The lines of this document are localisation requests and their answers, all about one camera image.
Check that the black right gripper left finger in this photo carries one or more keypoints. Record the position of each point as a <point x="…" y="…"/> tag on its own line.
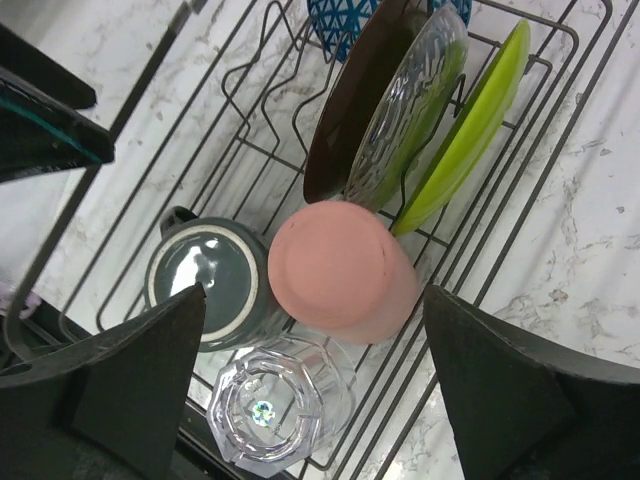
<point x="108" y="406"/>

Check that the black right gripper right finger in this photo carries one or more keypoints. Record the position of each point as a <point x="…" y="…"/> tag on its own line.
<point x="524" y="407"/>

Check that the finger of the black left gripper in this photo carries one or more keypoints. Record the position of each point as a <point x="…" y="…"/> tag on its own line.
<point x="40" y="135"/>
<point x="36" y="68"/>

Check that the dark grey ceramic mug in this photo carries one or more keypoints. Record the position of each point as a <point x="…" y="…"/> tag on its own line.
<point x="230" y="263"/>

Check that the pink plastic cup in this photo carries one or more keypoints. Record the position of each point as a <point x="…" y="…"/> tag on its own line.
<point x="334" y="266"/>

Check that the clear glass tumbler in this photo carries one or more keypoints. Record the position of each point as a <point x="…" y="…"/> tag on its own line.
<point x="281" y="402"/>

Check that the green plate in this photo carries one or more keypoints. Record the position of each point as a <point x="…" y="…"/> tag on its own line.
<point x="471" y="133"/>

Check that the blue patterned bowl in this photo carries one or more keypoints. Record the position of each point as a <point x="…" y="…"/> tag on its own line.
<point x="338" y="23"/>

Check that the dark red plate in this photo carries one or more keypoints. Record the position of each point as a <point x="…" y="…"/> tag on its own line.
<point x="365" y="75"/>

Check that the clear glass plate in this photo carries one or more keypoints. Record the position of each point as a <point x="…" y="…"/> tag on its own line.
<point x="408" y="111"/>

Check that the black wire dish rack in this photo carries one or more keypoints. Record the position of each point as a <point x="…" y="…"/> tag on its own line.
<point x="216" y="110"/>

